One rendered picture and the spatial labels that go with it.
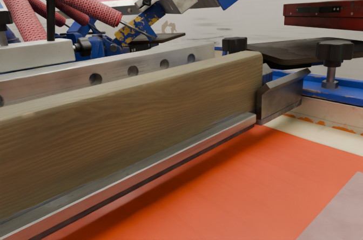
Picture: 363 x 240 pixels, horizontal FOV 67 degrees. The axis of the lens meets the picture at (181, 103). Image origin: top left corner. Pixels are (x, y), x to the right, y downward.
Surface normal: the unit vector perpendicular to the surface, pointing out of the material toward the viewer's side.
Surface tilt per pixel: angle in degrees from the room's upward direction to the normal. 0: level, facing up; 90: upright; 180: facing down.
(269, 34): 90
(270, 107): 90
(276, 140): 0
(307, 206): 0
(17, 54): 90
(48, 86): 90
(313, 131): 0
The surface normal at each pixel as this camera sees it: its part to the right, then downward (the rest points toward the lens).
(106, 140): 0.66, 0.21
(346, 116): -0.76, 0.26
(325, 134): -0.06, -0.94
